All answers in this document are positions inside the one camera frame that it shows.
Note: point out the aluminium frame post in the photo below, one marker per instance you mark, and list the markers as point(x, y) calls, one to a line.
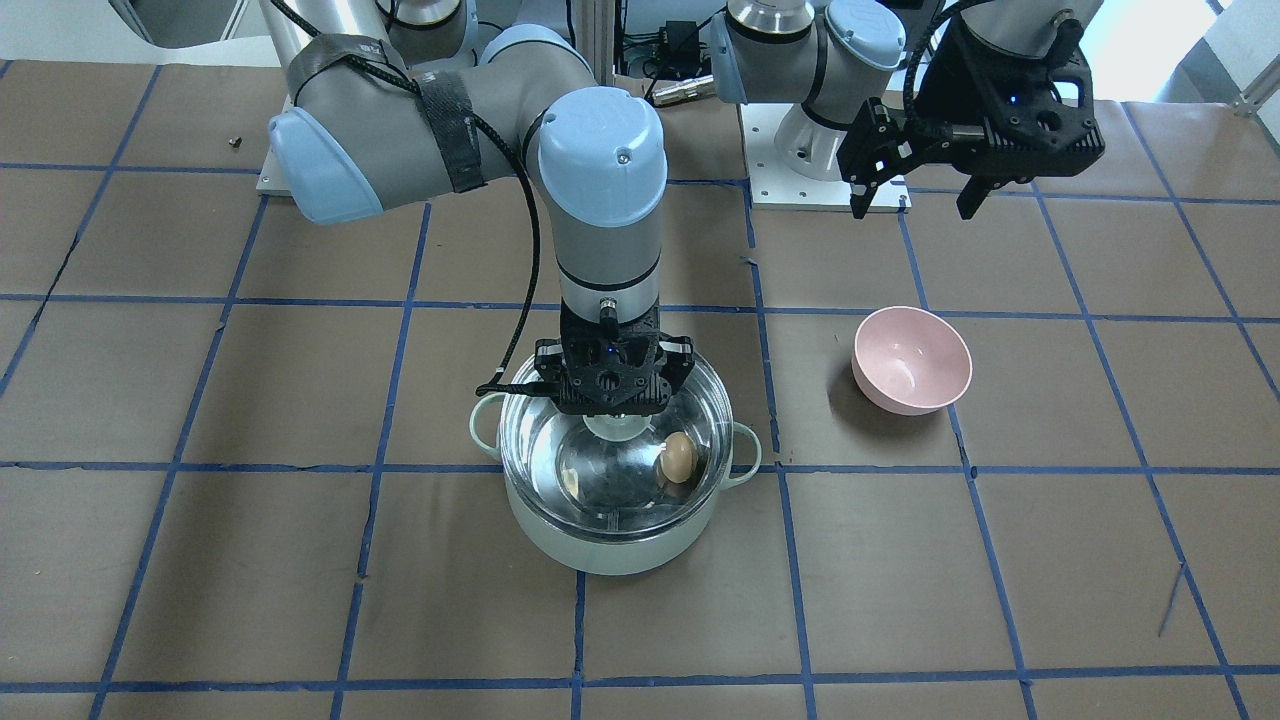
point(593, 32)

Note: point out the brown egg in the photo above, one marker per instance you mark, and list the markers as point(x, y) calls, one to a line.
point(678, 458)

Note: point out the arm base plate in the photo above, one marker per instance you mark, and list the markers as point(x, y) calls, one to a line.
point(792, 160)
point(272, 181)

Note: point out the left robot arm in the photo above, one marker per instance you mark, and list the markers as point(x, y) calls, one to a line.
point(830, 59)

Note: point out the pale green electric pot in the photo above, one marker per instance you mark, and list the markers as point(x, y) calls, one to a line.
point(625, 557)

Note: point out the pink bowl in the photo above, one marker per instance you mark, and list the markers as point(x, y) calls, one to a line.
point(909, 361)

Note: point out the black power adapter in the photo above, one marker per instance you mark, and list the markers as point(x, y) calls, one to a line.
point(679, 38)

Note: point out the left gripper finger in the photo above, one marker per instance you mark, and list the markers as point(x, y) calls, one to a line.
point(975, 191)
point(861, 200)

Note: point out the glass pot lid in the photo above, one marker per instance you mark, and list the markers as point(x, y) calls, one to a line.
point(597, 478)

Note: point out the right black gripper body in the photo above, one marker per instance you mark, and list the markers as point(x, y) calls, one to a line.
point(549, 357)

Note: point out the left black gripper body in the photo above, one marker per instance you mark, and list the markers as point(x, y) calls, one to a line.
point(950, 92)

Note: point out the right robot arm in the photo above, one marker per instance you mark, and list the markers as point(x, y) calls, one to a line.
point(369, 129)

